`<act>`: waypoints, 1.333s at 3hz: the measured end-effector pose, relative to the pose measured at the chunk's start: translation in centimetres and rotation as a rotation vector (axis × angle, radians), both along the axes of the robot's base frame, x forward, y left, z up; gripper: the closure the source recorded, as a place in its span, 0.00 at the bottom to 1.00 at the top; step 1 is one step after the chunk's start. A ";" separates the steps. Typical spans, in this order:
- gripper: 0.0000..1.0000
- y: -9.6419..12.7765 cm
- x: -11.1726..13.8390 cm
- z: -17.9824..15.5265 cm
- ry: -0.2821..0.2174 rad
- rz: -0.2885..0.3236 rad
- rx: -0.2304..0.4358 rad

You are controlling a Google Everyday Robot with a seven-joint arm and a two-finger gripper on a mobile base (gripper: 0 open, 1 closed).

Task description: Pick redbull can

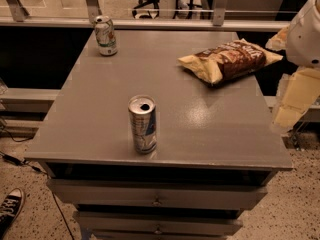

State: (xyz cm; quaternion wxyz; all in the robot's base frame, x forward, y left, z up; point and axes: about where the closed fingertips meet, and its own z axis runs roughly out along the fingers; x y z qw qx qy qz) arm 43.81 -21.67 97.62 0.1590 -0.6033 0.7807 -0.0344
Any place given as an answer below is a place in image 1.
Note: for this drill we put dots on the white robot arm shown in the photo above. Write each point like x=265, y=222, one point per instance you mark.
x=301, y=43

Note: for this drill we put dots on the silver blue redbull can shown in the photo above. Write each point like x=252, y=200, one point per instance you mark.
x=142, y=114

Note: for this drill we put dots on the white green soda can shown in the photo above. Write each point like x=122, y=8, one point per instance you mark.
x=105, y=35

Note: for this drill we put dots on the grey drawer cabinet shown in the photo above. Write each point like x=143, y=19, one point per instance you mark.
x=205, y=136

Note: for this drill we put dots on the yellow brown chip bag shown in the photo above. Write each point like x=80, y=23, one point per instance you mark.
x=228, y=61

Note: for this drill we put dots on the metal glass railing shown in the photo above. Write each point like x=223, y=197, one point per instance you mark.
x=20, y=17

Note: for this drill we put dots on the black office chair base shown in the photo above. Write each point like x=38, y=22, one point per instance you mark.
x=146, y=9

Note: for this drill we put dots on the upper grey drawer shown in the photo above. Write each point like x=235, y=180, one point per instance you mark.
x=174, y=195

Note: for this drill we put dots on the grey drawer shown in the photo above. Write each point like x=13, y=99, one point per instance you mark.
x=157, y=224
x=174, y=195

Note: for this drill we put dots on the lower grey drawer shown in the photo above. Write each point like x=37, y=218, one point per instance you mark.
x=157, y=224

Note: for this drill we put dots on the black white sneaker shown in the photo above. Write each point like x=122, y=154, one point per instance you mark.
x=10, y=209

